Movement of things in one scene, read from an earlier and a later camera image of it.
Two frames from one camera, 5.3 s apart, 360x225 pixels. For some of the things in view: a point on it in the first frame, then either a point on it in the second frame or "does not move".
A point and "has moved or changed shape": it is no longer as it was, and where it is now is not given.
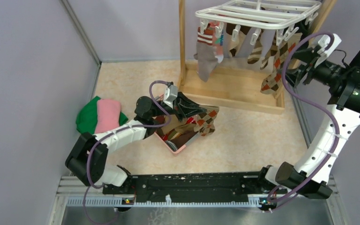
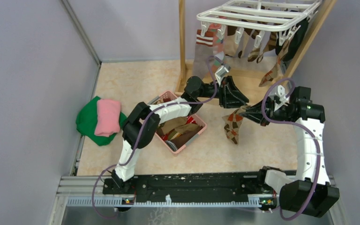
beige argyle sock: [205, 125] → [232, 122]
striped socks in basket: [178, 132] does not move
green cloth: [87, 117] does not move
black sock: [303, 29] has moved or changed shape
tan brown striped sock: [255, 54] has moved or changed shape
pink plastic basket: [175, 132] does not move
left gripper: [181, 100] → [228, 93]
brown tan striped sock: [273, 50] has moved or changed shape
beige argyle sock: [271, 83] has moved or changed shape
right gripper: [305, 55] → [254, 113]
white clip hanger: [285, 16] does not move
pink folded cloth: [108, 113] does not move
